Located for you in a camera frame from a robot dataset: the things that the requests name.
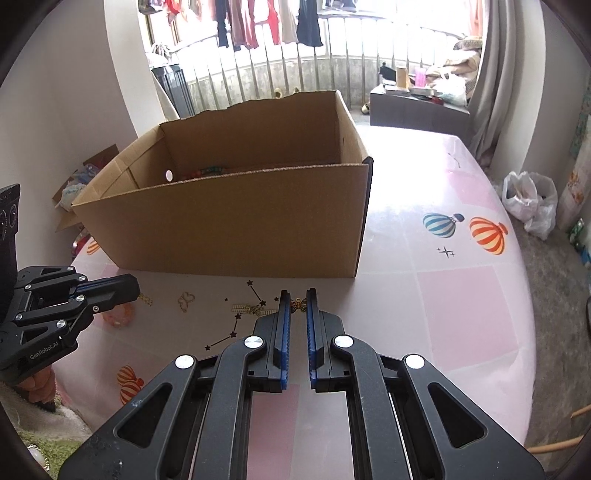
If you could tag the metal balcony railing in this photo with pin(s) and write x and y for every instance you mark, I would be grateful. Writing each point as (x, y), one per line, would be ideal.
(323, 69)

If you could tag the row of hanging clothes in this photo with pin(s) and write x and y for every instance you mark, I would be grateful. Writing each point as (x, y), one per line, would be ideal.
(254, 23)

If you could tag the pink cup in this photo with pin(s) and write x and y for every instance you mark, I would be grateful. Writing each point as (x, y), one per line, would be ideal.
(420, 77)

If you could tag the translucent plastic bag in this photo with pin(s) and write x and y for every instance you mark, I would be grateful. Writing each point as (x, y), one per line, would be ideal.
(450, 90)

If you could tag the pile of bagged clothes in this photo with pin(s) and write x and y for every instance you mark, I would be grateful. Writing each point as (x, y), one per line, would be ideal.
(76, 184)

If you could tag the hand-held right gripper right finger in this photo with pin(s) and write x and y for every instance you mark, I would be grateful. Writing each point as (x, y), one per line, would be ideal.
(311, 341)

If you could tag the gold butterfly charm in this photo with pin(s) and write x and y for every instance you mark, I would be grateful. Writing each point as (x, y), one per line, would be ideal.
(299, 304)

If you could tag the small black device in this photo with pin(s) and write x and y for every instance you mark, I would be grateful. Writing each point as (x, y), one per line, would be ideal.
(387, 74)

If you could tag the small green carton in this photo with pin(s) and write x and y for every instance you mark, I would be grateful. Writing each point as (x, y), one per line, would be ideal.
(581, 240)

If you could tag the person's left forearm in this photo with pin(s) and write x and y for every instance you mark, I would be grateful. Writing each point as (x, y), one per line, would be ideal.
(46, 434)

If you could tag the grey cloth bag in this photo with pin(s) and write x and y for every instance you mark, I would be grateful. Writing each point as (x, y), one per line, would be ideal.
(159, 53)

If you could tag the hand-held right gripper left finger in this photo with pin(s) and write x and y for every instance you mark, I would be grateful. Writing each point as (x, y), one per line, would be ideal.
(285, 341)

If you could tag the open brown carton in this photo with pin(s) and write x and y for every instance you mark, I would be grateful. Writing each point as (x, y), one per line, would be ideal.
(104, 157)

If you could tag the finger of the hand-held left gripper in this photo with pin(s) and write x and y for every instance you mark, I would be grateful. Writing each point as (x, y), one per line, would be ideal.
(115, 295)
(111, 279)

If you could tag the white plastic bag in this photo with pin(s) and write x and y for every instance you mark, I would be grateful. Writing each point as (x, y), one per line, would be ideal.
(528, 203)

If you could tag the tan cylinder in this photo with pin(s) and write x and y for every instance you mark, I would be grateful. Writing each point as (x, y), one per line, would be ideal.
(402, 76)

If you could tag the wooden chair frame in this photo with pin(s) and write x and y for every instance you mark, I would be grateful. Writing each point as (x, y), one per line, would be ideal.
(554, 445)

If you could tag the grey cabinet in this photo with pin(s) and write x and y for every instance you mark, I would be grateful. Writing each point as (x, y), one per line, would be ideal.
(415, 115)

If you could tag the beige cloth pile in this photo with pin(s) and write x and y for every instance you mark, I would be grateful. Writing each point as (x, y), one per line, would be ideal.
(468, 55)

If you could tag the large brown cardboard box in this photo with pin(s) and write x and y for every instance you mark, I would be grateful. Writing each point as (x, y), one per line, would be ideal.
(231, 221)

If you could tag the metal bowl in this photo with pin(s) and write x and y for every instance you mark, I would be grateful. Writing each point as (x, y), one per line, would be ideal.
(85, 244)

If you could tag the person's left hand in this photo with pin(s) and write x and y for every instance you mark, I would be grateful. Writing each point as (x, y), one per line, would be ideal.
(39, 385)

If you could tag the grey curtain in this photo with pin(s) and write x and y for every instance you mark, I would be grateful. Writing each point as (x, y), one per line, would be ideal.
(496, 92)

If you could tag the teal floral fabric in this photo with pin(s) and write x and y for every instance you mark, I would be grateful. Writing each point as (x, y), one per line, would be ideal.
(581, 134)

